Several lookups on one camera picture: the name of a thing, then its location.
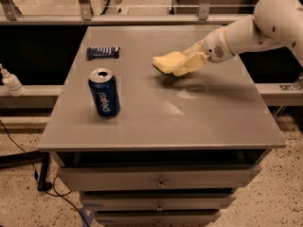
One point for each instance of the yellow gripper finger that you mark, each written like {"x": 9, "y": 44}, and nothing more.
{"x": 196, "y": 48}
{"x": 190, "y": 63}

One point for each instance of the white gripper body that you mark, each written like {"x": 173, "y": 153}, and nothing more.
{"x": 213, "y": 46}

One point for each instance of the yellow sponge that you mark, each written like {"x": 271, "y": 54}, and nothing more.
{"x": 168, "y": 63}

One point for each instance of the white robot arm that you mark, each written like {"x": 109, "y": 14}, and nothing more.
{"x": 273, "y": 24}

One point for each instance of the blue pepsi can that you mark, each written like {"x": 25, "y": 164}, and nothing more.
{"x": 102, "y": 84}

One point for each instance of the blue striped snack bar wrapper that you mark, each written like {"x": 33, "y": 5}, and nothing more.
{"x": 102, "y": 52}

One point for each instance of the grey drawer cabinet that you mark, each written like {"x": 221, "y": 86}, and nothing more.
{"x": 211, "y": 117}

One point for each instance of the top grey drawer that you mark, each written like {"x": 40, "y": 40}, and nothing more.
{"x": 158, "y": 177}

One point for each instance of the grey drawer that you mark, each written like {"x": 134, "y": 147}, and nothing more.
{"x": 158, "y": 202}
{"x": 158, "y": 177}
{"x": 157, "y": 218}

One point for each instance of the bottom grey drawer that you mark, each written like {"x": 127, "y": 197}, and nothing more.
{"x": 157, "y": 218}

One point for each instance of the middle grey drawer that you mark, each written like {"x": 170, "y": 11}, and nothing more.
{"x": 158, "y": 202}

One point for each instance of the white plastic bottle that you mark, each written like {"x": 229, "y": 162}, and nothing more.
{"x": 12, "y": 83}

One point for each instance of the metal railing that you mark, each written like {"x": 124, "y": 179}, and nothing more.
{"x": 101, "y": 12}

